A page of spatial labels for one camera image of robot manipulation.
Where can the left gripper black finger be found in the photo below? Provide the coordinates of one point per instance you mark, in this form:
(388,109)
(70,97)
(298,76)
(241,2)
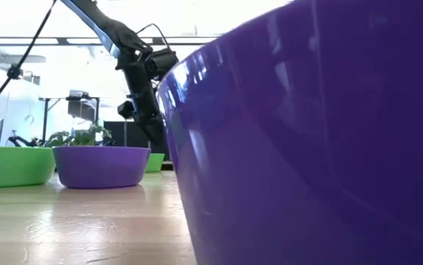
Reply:
(158,134)

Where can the green plastic bowl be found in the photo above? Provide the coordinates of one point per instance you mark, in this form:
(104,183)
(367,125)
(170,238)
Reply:
(12,167)
(155,162)

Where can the black-legged background desk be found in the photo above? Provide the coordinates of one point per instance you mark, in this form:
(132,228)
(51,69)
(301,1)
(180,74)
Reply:
(82,109)

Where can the black aluminium table frame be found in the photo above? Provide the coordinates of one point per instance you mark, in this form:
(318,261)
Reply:
(167,166)

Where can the black partition panel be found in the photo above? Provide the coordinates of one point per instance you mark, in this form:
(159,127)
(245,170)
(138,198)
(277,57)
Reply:
(130,140)

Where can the dark purple plastic bowl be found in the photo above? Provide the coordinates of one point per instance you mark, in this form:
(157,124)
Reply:
(307,147)

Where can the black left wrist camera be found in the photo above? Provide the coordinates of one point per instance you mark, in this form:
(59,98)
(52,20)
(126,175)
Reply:
(126,109)

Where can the green plant in white pot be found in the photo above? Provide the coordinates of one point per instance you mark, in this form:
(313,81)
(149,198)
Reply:
(82,138)

